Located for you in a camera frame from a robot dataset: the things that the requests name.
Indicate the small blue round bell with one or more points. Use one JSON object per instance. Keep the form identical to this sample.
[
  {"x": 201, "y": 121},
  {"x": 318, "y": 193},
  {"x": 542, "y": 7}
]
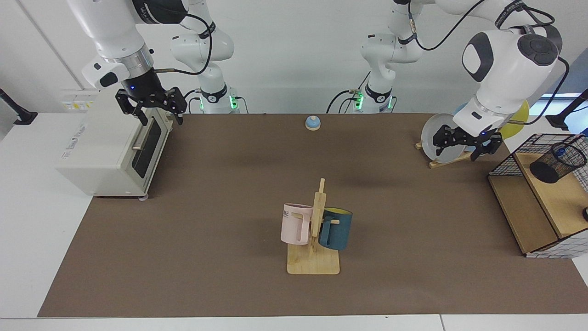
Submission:
[{"x": 313, "y": 122}]

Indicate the yellow plate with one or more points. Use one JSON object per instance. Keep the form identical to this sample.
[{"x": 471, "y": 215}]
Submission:
[{"x": 517, "y": 126}]

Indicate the pale toaster oven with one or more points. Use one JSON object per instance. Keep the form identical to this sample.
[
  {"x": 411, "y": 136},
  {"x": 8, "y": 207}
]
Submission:
[{"x": 101, "y": 151}]

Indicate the wooden cup stand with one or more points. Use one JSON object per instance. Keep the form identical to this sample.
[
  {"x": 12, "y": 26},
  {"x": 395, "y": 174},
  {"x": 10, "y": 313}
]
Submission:
[{"x": 312, "y": 264}]

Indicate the grey plate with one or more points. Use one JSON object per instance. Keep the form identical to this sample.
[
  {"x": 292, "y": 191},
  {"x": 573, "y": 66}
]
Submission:
[{"x": 428, "y": 138}]

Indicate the black mesh pen holder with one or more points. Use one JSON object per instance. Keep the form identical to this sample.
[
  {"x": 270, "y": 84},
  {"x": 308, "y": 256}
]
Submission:
[{"x": 551, "y": 168}]

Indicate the wooden plate rack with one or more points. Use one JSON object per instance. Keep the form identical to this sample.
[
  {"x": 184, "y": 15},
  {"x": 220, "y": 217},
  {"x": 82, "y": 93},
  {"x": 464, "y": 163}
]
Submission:
[{"x": 459, "y": 158}]

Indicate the brown table cloth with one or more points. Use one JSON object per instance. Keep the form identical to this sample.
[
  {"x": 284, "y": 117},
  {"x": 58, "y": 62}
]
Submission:
[{"x": 229, "y": 276}]

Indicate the black clamp stand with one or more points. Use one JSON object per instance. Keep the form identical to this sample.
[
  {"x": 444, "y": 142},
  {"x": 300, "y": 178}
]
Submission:
[
  {"x": 558, "y": 120},
  {"x": 23, "y": 117}
]

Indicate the light blue plate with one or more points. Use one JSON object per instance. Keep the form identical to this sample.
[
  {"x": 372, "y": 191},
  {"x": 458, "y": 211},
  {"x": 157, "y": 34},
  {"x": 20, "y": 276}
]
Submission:
[{"x": 460, "y": 110}]

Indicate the teal cup with yellow inside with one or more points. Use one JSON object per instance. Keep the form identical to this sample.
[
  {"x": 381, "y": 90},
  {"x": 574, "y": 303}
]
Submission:
[{"x": 340, "y": 232}]

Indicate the white socket box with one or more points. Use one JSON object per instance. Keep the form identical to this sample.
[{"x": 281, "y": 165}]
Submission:
[{"x": 78, "y": 99}]

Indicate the white marker with blue cap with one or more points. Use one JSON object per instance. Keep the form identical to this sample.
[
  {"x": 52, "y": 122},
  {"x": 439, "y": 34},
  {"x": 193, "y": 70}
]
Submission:
[{"x": 560, "y": 149}]

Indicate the pink cup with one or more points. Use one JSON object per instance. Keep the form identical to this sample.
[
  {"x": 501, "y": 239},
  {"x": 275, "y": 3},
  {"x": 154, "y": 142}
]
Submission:
[{"x": 291, "y": 227}]

